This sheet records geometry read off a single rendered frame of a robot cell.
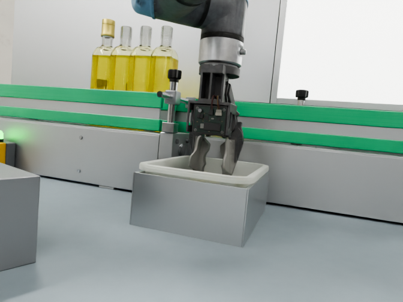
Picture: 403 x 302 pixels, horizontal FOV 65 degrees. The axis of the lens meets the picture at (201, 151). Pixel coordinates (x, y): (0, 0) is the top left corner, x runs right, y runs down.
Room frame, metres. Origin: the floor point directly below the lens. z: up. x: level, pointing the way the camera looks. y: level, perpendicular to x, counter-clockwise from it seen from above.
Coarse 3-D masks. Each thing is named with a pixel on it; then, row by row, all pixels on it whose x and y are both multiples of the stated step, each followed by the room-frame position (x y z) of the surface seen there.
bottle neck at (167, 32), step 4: (164, 28) 0.80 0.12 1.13; (168, 28) 0.80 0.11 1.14; (172, 28) 0.81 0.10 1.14; (164, 32) 0.80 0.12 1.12; (168, 32) 0.80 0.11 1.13; (172, 32) 0.82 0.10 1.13; (164, 36) 0.80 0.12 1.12; (168, 36) 0.80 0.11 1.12; (172, 36) 0.82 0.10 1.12; (164, 40) 0.80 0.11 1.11; (168, 40) 0.81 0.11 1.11; (160, 44) 0.81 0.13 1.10; (164, 44) 0.80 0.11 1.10; (168, 44) 0.81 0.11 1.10
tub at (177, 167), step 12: (180, 156) 0.61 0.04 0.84; (144, 168) 0.45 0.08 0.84; (156, 168) 0.45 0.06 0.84; (168, 168) 0.44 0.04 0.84; (180, 168) 0.60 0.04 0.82; (192, 168) 0.65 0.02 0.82; (204, 168) 0.64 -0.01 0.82; (216, 168) 0.64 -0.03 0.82; (240, 168) 0.62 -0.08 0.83; (252, 168) 0.61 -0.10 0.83; (264, 168) 0.54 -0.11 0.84; (204, 180) 0.43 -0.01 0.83; (216, 180) 0.42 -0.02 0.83; (228, 180) 0.41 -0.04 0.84; (240, 180) 0.41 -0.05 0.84; (252, 180) 0.43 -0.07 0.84
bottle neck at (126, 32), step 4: (124, 28) 0.84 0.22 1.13; (128, 28) 0.84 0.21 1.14; (124, 32) 0.84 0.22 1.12; (128, 32) 0.84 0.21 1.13; (120, 36) 0.84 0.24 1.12; (124, 36) 0.84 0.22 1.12; (128, 36) 0.84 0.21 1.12; (120, 40) 0.84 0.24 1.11; (124, 40) 0.84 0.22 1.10; (128, 40) 0.84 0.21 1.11; (120, 44) 0.84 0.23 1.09; (124, 44) 0.84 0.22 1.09; (128, 44) 0.84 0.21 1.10
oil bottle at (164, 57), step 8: (160, 48) 0.80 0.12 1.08; (168, 48) 0.79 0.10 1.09; (152, 56) 0.80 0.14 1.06; (160, 56) 0.79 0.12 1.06; (168, 56) 0.78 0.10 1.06; (176, 56) 0.82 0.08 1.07; (152, 64) 0.80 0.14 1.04; (160, 64) 0.79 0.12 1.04; (168, 64) 0.78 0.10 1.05; (176, 64) 0.82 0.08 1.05; (152, 72) 0.80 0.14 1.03; (160, 72) 0.79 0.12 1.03; (152, 80) 0.80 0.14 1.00; (160, 80) 0.79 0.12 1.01; (168, 80) 0.79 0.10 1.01; (152, 88) 0.80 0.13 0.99; (160, 88) 0.79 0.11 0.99; (168, 88) 0.79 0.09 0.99
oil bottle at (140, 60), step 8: (136, 48) 0.81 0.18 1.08; (144, 48) 0.81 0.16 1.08; (136, 56) 0.81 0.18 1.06; (144, 56) 0.80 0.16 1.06; (136, 64) 0.81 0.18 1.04; (144, 64) 0.80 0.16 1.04; (136, 72) 0.81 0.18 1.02; (144, 72) 0.80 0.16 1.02; (128, 80) 0.82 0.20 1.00; (136, 80) 0.81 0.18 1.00; (144, 80) 0.80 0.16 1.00; (128, 88) 0.81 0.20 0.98; (136, 88) 0.81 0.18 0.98; (144, 88) 0.80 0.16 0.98; (128, 128) 0.81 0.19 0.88
